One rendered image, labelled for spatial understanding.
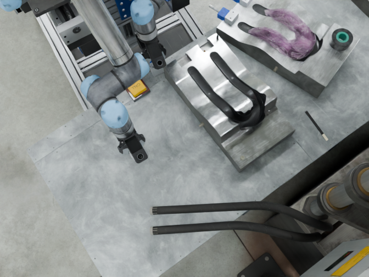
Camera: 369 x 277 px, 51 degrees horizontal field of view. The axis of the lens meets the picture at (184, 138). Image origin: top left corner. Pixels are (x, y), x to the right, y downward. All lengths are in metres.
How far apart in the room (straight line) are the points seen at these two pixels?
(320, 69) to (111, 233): 1.00
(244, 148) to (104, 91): 0.56
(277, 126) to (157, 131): 0.47
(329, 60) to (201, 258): 1.25
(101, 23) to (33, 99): 1.58
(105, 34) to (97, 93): 0.18
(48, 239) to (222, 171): 1.26
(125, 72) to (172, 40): 1.21
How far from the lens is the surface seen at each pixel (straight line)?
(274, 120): 1.51
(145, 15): 1.32
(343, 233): 1.56
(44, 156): 1.63
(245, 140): 1.47
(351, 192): 1.06
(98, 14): 1.16
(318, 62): 1.60
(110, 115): 1.16
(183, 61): 1.59
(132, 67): 1.23
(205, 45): 1.63
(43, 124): 2.59
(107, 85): 1.23
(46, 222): 2.44
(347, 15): 1.88
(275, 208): 1.36
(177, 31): 2.45
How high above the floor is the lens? 2.26
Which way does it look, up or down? 72 degrees down
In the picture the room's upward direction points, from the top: 8 degrees counter-clockwise
